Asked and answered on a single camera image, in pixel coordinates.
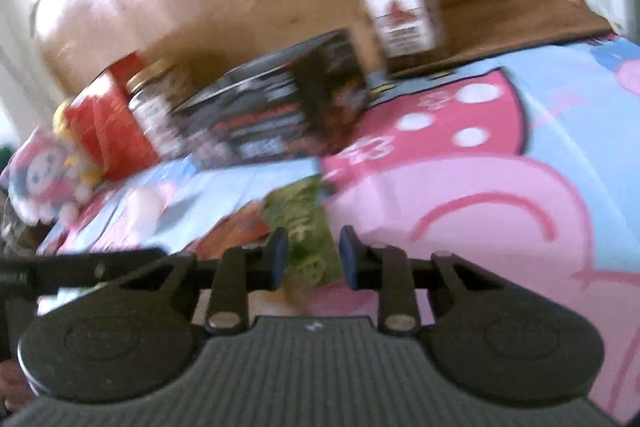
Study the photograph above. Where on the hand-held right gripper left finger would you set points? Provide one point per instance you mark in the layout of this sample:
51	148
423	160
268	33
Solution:
277	259

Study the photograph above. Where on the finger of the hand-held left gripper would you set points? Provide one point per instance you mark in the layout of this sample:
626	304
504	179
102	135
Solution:
135	264

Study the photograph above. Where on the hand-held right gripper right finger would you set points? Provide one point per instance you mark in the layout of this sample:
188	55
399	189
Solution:
348	259

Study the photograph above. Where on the green snack packet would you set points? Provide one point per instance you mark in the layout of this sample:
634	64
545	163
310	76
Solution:
295	217

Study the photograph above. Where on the orange snack packet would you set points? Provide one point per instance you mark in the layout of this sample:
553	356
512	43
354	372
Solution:
240	227

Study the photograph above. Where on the pink plush toy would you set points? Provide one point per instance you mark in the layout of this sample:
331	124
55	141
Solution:
40	177

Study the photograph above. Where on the yellow plush toy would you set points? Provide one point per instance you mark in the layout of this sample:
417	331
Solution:
82	168

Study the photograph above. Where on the green box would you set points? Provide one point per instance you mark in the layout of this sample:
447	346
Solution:
4	155

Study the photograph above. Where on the cartoon pig printed blanket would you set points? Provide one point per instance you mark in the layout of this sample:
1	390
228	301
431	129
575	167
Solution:
450	187

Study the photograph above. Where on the red gift box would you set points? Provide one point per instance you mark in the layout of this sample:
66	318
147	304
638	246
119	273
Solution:
110	132

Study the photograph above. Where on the black printed box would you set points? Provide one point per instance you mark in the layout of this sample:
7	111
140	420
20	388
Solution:
280	107

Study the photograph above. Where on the round clear jar of nuts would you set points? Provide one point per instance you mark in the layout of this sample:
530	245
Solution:
155	112

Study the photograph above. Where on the square clear jar of pecans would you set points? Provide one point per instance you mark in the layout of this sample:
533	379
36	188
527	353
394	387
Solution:
395	22

